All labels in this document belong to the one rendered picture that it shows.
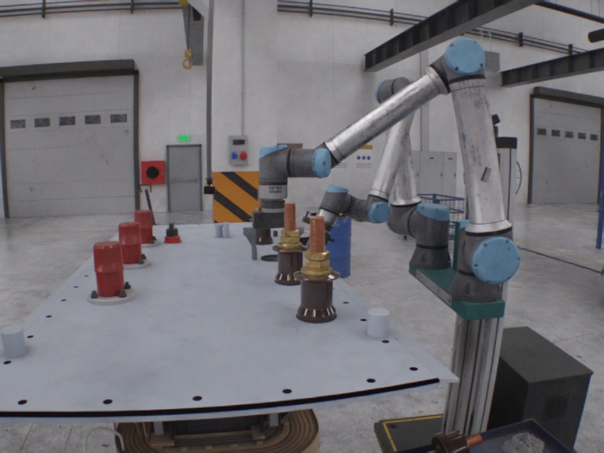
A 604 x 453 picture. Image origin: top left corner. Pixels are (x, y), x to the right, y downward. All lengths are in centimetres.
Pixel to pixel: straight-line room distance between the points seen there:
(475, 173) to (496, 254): 24
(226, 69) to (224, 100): 45
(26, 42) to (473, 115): 1553
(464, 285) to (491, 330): 32
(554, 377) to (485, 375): 29
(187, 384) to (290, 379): 15
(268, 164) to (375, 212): 59
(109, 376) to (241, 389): 21
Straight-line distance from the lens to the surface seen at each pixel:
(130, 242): 136
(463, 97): 134
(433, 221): 194
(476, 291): 154
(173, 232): 173
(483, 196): 133
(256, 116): 631
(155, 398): 64
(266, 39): 653
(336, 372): 69
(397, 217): 207
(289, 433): 105
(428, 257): 195
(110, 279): 105
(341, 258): 620
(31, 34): 1621
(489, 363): 186
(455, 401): 222
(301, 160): 132
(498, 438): 144
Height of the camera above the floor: 168
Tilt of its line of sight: 9 degrees down
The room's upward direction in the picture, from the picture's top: straight up
